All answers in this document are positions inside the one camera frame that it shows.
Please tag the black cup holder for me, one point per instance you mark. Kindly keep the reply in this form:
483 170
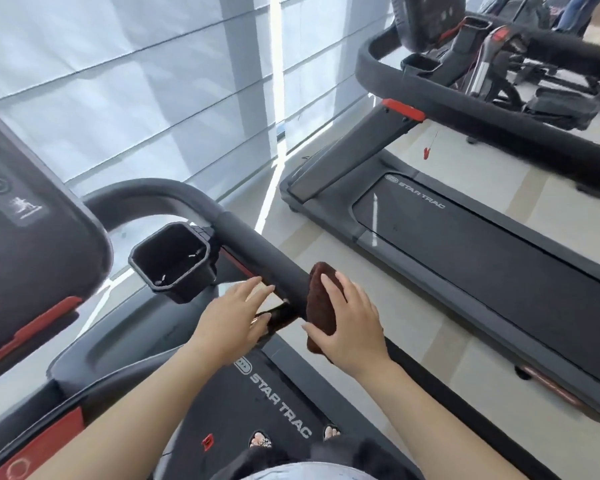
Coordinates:
472 29
170 259
420 62

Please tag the black exercise machine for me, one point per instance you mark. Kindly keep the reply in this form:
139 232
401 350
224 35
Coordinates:
555 107

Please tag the black treadmill handrail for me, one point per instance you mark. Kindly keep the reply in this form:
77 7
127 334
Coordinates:
480 119
260 244

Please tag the person's left hand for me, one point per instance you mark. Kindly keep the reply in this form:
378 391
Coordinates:
230 324

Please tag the person's grey shirt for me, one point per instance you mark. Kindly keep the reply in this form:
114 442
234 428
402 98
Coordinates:
300 472

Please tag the person's right foot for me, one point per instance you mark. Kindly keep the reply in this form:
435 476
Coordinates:
331 433

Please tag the person's left foot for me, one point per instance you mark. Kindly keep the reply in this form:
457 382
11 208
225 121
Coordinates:
260 439

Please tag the person's right hand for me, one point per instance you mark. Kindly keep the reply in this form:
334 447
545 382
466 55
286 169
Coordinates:
360 334

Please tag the dark brown cleaning cloth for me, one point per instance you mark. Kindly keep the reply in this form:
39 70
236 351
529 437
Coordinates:
320 299

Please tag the red safety clip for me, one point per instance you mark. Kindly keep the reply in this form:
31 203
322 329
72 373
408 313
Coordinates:
207 441
426 153

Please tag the person's foot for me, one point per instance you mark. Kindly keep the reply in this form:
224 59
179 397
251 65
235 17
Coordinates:
331 433
260 439

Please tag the person's right forearm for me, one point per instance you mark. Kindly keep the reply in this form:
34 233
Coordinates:
445 434

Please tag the black treadmill console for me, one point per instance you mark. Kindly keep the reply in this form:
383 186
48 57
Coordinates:
30 244
425 19

